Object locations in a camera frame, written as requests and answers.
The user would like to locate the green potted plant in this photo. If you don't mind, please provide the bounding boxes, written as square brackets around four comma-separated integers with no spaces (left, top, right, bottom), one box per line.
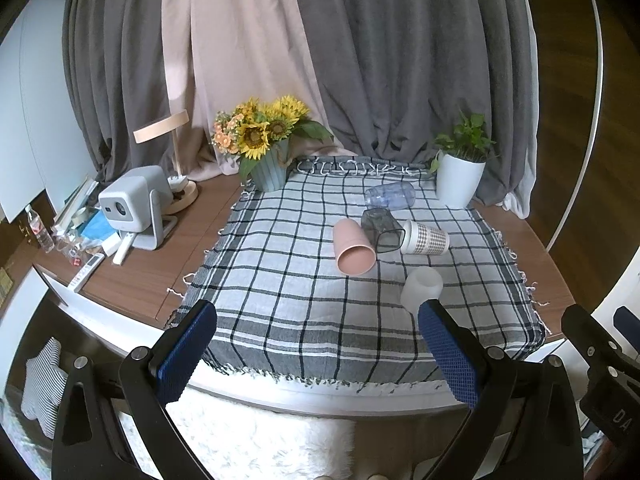
[428,112,499,175]

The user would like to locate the clear water bottle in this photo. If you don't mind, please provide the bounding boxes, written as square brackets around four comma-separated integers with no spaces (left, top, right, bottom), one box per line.
[24,204,55,253]

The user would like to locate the grey curtain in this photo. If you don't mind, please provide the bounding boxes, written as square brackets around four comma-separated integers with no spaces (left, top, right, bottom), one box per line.
[61,0,202,185]
[284,0,540,207]

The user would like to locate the pink cup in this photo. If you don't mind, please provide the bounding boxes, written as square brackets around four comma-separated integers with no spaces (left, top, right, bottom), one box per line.
[333,217,377,275]

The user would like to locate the grey projector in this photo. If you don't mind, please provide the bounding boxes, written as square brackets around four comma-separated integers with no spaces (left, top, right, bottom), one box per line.
[98,165,177,251]

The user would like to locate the wooden desk lamp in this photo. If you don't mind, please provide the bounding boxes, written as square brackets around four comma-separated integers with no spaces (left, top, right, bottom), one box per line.
[132,109,200,215]

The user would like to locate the white curved pole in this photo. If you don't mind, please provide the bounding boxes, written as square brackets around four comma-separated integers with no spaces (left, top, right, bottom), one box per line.
[544,0,604,257]

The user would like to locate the sunflower bouquet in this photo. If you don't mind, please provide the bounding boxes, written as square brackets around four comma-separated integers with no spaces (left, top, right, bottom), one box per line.
[211,93,335,185]

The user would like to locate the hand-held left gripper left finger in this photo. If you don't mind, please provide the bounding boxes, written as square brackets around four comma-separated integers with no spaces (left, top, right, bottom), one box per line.
[50,299,218,480]

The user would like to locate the slim white remote control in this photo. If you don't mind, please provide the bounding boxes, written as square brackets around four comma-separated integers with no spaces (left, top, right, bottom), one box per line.
[111,232,135,266]

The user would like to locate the white plant pot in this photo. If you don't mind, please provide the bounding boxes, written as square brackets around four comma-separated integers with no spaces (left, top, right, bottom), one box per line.
[435,152,487,210]

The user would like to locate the dark transparent cup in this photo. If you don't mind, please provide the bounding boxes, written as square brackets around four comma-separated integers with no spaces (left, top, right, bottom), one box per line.
[361,207,406,254]

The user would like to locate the blue packet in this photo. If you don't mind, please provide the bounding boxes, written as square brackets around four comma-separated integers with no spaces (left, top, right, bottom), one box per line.
[79,209,122,242]

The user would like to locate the checked paper cup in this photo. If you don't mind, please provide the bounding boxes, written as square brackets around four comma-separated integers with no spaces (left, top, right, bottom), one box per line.
[400,219,450,256]

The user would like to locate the white frosted cup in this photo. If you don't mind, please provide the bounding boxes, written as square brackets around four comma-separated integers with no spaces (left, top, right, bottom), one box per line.
[399,266,444,314]

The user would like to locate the striped star pillow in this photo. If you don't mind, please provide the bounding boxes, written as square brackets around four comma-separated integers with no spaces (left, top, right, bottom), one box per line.
[19,337,69,439]

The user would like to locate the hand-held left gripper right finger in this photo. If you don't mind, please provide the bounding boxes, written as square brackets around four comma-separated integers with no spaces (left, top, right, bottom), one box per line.
[418,299,585,480]

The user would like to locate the checked grey white tablecloth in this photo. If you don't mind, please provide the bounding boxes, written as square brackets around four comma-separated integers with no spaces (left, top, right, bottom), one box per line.
[166,156,551,397]

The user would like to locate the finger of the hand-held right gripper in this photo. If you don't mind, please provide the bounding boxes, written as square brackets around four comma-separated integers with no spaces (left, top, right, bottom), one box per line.
[560,304,640,391]
[613,306,640,341]

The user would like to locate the teal ribbed vase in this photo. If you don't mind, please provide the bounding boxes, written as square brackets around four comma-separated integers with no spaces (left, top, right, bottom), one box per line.
[248,138,291,193]

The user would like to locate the beige curtain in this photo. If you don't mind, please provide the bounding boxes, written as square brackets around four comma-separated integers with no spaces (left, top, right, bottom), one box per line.
[161,0,347,183]

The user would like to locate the clear blue cup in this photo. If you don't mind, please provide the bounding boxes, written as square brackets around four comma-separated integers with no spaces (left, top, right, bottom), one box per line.
[364,181,417,210]

